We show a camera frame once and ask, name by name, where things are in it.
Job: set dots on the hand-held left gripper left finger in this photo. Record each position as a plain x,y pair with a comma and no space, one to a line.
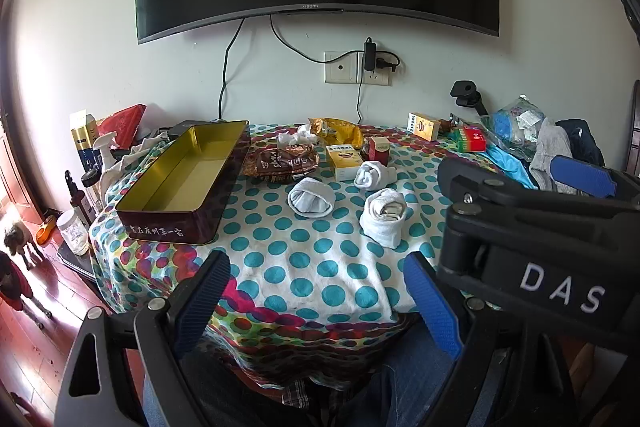
200,302

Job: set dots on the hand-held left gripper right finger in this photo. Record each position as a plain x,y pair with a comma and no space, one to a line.
432,302

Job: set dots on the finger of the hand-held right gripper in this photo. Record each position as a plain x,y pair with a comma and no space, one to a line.
580,174
500,192

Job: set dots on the white grey sock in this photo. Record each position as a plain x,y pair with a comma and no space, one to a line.
382,222

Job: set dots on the dark red small box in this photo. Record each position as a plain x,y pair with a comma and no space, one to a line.
377,149

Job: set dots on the dark red gold tin box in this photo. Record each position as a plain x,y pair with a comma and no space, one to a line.
200,167

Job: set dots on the yellow medicine box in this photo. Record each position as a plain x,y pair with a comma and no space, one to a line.
344,162

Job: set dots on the brown snack bag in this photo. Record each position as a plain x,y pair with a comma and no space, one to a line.
282,162

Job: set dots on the blue cloth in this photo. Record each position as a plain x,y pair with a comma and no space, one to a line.
507,167

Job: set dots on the dark jacket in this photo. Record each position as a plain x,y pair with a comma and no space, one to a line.
585,139

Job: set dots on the grey cloth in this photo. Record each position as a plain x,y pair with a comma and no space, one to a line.
550,147

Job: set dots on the green red box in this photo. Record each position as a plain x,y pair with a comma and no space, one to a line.
471,139

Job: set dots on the clear plastic bag of packets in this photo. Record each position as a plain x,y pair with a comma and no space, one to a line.
515,124

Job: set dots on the wooden chair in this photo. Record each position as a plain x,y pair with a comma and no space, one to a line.
636,127

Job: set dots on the person's legs in jeans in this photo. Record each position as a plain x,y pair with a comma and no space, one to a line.
415,377

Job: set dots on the small brown figurine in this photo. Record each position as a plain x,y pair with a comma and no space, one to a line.
450,125

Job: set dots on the yellow white carton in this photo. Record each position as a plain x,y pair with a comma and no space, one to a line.
422,126

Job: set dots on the polka dot tablecloth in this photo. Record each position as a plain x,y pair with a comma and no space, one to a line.
310,267

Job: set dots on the clear plastic jar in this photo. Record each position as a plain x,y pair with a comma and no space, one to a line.
74,232

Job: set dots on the clear bottle with black cap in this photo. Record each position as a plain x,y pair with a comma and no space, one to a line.
92,187

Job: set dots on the white cloth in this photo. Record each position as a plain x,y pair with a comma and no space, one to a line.
130,159

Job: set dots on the dark bottle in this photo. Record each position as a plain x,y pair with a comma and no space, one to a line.
76,202

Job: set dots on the yellow snack bag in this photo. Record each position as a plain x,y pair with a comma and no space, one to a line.
342,132

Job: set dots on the white spray bottle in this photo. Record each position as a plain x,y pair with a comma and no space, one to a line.
106,154

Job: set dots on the black set-top box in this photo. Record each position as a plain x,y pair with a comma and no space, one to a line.
187,127

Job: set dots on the dog in red coat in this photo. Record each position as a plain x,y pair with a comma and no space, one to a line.
15,287

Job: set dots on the black power adapter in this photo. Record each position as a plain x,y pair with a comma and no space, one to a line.
370,54

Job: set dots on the crumpled white plastic bag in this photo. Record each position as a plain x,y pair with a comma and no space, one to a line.
295,137

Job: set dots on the brown dog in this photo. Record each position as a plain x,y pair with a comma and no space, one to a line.
17,242

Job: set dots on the blue gold carton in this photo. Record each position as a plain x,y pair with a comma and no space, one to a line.
85,139

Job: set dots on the wooden door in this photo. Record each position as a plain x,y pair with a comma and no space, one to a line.
15,177

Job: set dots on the black wall plug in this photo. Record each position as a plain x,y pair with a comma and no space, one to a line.
387,63

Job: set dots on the white wall socket plate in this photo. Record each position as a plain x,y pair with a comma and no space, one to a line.
340,69

